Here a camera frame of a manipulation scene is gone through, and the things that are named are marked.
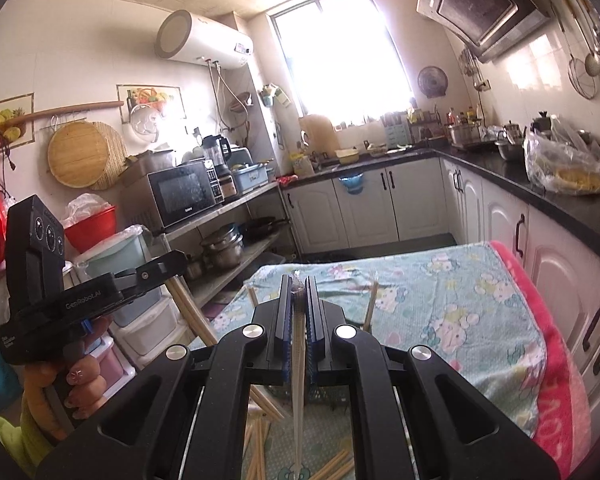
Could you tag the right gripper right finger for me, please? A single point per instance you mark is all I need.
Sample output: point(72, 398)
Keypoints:
point(413, 416)

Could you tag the black blender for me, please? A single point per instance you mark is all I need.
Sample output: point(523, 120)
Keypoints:
point(217, 149)

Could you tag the black range hood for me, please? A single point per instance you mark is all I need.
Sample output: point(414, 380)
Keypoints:
point(489, 28)

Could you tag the plastic bag of food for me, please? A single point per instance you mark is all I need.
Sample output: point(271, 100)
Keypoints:
point(559, 160)

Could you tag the hanging strainer ladle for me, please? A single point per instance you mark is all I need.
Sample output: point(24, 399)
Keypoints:
point(582, 72)

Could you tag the metal shelf rack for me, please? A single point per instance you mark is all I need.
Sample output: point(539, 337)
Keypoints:
point(262, 218)

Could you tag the round bamboo tray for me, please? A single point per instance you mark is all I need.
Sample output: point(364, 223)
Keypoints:
point(86, 155)

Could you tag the white water heater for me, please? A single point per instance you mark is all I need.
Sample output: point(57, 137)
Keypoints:
point(189, 38)

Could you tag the pink towel blanket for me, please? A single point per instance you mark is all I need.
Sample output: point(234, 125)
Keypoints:
point(564, 427)

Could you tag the hanging steel ladle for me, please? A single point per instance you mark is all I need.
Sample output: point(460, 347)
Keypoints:
point(587, 35)

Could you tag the plastic drawer cabinet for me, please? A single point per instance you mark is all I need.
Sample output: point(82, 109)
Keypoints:
point(143, 324)

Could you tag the red plastic basin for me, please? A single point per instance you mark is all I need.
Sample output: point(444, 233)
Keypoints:
point(87, 233)

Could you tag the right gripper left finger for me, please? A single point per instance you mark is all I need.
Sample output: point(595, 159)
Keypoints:
point(184, 416)

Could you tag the wall fan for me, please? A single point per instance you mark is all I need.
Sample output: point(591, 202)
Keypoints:
point(432, 82)

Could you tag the dark green utensil basket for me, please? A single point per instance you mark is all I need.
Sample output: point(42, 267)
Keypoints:
point(334, 397)

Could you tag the person left hand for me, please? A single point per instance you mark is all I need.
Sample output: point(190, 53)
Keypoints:
point(86, 395)

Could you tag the hello kitty tablecloth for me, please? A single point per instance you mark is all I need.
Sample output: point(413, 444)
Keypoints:
point(459, 301)

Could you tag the black microwave oven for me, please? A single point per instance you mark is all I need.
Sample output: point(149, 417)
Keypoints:
point(166, 197)

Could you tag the blue hanging basket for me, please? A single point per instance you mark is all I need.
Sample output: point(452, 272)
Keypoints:
point(353, 185)

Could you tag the stainless steel pot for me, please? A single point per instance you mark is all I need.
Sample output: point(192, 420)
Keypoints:
point(224, 247)

